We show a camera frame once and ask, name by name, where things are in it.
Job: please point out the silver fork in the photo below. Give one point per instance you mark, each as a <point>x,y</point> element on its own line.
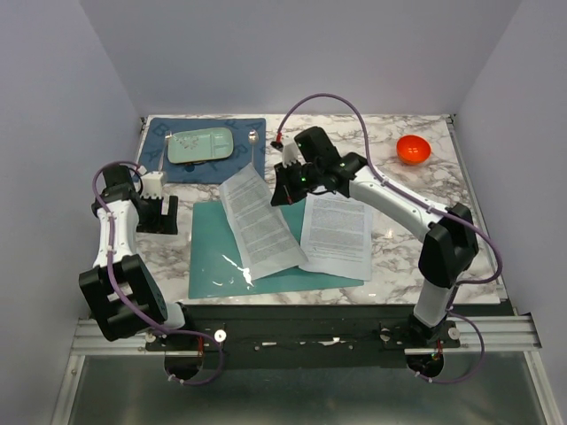
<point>163,154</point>

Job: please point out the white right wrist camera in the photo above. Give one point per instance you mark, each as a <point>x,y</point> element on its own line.
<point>289,150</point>

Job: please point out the light green plate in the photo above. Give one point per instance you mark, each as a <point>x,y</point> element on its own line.
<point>195,146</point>

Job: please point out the silver spoon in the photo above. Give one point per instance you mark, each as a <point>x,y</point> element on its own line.
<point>253,139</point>

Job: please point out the white printed paper stack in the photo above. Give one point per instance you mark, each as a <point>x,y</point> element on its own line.
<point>336,237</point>

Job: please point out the orange bowl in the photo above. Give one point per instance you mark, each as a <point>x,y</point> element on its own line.
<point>413,150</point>

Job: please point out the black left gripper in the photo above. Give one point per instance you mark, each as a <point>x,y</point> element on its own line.
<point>162,223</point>

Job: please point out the white printed paper sheet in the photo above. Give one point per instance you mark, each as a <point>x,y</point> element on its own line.
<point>264,240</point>

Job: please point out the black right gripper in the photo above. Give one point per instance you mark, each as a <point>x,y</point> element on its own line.
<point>283,195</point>

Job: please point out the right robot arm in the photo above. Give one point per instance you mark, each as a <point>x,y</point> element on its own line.
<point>446,233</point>

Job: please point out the blue placemat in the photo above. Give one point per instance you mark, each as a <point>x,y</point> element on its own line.
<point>210,172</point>

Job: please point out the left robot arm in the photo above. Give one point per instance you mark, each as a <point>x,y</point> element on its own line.
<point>122,296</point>

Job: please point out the black mounting base rail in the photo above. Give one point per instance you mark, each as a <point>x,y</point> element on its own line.
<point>299,336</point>

